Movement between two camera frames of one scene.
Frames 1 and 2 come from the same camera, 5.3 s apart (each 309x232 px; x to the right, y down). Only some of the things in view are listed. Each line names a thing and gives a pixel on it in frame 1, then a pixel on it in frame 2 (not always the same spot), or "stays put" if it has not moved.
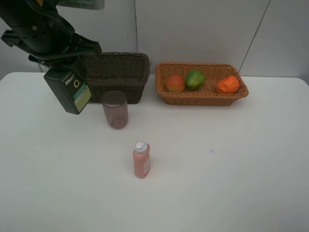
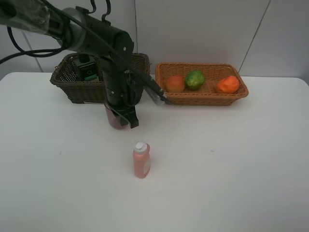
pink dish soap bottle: x=142 y=161 stays put
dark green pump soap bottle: x=70 y=87 → x=88 y=65
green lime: x=194 y=79 stays put
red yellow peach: x=175 y=83 stays put
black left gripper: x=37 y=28 → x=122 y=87
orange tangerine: x=229 y=84 stays put
